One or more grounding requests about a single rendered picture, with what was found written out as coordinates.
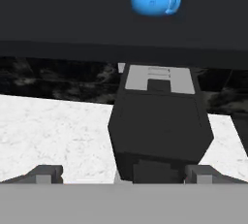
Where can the black coffee machine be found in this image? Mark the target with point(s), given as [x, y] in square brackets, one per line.
[160, 124]

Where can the dark cabinet shelf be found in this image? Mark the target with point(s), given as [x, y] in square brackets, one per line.
[80, 24]

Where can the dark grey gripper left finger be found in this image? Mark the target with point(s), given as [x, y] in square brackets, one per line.
[45, 173]

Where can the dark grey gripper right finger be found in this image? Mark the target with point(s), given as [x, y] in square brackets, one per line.
[201, 173]

